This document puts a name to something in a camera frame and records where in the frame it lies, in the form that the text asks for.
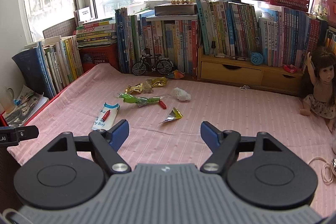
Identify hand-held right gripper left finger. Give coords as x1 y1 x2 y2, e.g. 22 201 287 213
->
34 119 132 175

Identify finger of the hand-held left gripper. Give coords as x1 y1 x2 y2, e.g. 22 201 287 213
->
0 125 40 147

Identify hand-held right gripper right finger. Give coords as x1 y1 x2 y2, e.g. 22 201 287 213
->
200 121 298 175

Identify row of white yellow books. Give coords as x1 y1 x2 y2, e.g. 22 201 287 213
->
12 35 84 100

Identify row of tall upright books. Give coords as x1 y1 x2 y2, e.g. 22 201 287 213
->
115 6 200 77

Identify row of thin series books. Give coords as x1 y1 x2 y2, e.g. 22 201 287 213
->
194 0 328 69

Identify stack of bright picture books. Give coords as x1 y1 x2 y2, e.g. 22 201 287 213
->
323 27 336 50

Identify white bag blue print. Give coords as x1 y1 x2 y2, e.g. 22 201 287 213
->
92 102 120 131

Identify stack of illustrated magazines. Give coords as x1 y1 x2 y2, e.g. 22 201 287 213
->
4 85 50 127

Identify pink striped cloth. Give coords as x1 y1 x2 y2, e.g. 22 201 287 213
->
7 64 336 210

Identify green clear plastic wrapper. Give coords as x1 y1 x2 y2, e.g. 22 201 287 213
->
117 92 168 108

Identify silver yellow foil wrapper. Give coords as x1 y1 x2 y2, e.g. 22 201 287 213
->
159 107 183 125

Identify white crumpled tissue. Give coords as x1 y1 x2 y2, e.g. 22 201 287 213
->
172 87 191 102

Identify wooden drawer organizer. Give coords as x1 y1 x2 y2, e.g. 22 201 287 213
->
197 46 306 96

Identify multicoloured fabric toy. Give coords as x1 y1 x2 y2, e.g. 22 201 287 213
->
168 70 186 80

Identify black miniature bicycle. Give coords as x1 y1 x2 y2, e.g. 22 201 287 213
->
132 49 174 76

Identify marker pen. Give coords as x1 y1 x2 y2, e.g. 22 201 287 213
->
214 54 250 61

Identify red plastic crate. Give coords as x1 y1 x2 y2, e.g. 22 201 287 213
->
79 43 120 73

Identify blue yarn ball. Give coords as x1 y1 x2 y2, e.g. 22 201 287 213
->
249 52 264 65

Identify stack of flat workbooks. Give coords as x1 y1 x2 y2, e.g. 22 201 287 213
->
73 17 118 47

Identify grey gridded cutting mat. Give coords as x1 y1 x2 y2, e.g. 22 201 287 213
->
43 18 76 39

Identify beige rubber band rings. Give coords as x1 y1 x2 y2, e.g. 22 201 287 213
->
322 162 336 184

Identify white printed card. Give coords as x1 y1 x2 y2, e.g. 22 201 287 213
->
78 7 91 22

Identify brown haired doll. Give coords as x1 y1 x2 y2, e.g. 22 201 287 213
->
299 46 336 132

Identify grey flat box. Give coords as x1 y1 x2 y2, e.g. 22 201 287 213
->
154 3 198 16

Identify beige cord loop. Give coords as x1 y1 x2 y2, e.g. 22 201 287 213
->
308 156 327 165

